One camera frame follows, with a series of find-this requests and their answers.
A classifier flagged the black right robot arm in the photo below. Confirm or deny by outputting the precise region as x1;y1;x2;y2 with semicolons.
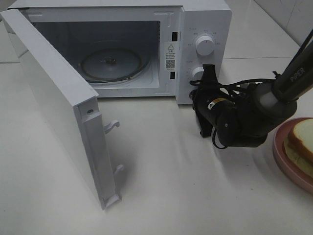
190;33;313;149

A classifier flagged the pink round plate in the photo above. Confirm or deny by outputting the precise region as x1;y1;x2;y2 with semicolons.
272;117;313;194

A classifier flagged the white microwave knob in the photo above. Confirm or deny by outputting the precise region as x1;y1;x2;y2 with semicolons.
191;67;204;80
196;34;215;56

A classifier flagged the lower white microwave knob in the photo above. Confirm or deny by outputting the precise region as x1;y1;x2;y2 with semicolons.
191;67;204;80

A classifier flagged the upper white microwave knob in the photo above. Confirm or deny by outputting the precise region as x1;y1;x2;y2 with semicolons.
196;34;215;56

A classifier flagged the white microwave door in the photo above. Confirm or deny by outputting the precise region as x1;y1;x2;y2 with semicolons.
1;9;119;209

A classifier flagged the white warning label sticker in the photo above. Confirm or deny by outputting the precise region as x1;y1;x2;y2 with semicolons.
163;42;179;71

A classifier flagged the white bread sandwich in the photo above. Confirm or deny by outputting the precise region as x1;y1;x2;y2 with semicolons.
283;118;313;178

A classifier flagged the white microwave oven body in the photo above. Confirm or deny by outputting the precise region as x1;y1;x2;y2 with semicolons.
6;0;232;104

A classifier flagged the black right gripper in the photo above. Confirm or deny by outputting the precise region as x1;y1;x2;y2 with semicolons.
190;64;234;137

